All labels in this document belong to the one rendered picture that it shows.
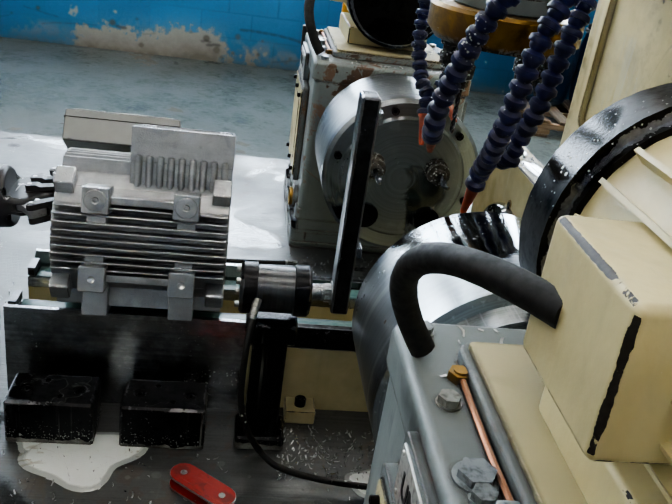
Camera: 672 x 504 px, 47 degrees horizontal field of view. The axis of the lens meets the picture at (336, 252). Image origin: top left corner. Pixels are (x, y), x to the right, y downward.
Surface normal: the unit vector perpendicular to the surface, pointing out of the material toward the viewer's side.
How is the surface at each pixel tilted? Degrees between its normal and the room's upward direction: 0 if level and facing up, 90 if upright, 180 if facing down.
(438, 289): 39
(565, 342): 90
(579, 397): 90
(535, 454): 0
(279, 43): 90
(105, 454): 0
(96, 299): 74
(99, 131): 53
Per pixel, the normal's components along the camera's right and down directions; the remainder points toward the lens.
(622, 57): -0.99, -0.08
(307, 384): 0.09, 0.44
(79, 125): 0.15, -0.18
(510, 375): 0.13, -0.90
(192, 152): 0.14, 0.18
